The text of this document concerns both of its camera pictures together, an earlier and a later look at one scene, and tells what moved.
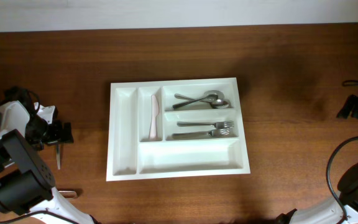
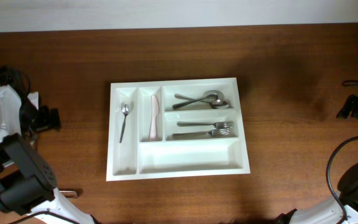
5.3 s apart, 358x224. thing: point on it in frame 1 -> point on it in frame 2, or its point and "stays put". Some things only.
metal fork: [220, 124] stays put
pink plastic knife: [155, 113] stays put
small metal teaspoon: [58, 155] -> [125, 109]
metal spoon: [218, 103] stays put
